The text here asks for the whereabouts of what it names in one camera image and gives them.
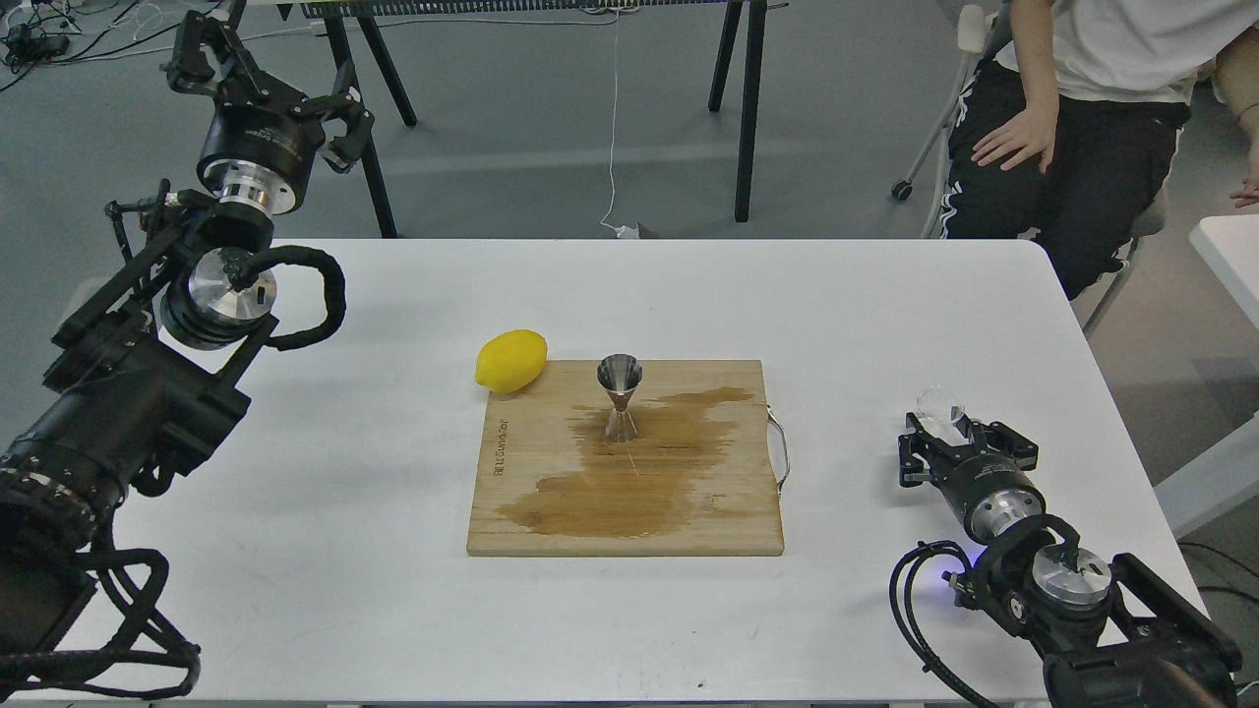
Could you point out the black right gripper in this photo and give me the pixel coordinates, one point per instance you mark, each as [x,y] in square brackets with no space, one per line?
[987,489]

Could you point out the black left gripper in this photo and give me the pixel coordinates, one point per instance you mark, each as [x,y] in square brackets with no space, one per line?
[251,132]

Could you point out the clear glass measuring cup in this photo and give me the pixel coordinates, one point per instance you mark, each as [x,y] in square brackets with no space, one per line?
[941,413]

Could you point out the steel double jigger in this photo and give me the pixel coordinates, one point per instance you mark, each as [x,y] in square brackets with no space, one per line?
[620,375]

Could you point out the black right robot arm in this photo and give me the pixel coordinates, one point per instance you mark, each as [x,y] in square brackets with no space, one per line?
[1110,633]

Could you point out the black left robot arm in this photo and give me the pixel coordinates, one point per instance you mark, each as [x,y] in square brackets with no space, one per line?
[149,366]

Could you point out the person right hand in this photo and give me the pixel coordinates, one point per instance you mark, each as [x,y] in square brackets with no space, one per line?
[1029,137]

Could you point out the person left hand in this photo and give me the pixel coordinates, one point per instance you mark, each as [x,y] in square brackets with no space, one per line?
[1247,195]

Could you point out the black leg table background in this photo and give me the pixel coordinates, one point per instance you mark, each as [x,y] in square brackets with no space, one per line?
[574,121]

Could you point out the wooden cutting board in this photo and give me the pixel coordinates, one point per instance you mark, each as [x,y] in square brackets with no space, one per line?
[696,481]

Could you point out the seated person white shirt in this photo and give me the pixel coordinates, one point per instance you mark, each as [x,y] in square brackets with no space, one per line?
[1156,51]

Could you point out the yellow lemon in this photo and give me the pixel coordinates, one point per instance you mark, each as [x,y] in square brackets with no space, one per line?
[511,361]

